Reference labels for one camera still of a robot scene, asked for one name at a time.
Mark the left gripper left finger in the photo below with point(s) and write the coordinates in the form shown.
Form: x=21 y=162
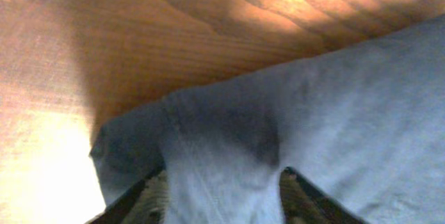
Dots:
x=144 y=203

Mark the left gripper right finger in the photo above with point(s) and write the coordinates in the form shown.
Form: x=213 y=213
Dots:
x=303 y=204

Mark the navy blue shorts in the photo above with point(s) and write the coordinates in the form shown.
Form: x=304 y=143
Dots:
x=363 y=124

